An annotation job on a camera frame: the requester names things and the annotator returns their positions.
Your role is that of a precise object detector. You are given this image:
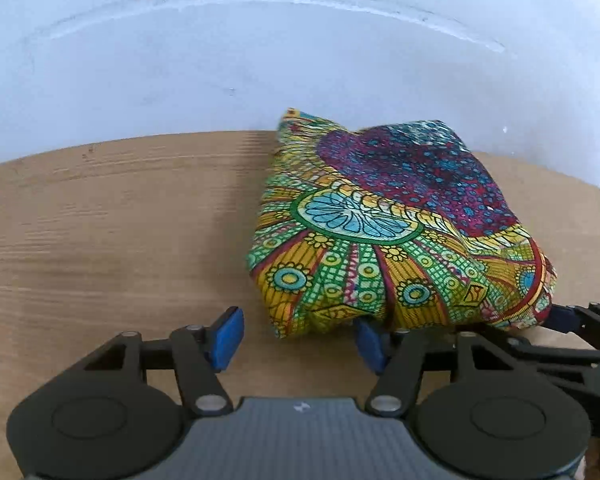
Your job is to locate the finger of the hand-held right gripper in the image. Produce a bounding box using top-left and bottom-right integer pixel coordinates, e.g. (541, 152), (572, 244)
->
(506, 337), (600, 379)
(549, 302), (600, 350)

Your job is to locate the colourful patterned cloth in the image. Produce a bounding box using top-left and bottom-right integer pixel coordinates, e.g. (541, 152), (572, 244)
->
(245, 107), (557, 341)

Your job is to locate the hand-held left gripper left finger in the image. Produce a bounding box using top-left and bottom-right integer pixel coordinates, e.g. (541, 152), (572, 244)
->
(81, 305), (246, 417)

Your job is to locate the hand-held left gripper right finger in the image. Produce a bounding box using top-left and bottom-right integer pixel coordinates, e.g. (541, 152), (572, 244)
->
(354, 317), (544, 417)

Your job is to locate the bamboo mat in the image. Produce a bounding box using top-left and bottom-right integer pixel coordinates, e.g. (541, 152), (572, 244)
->
(0, 130), (600, 480)

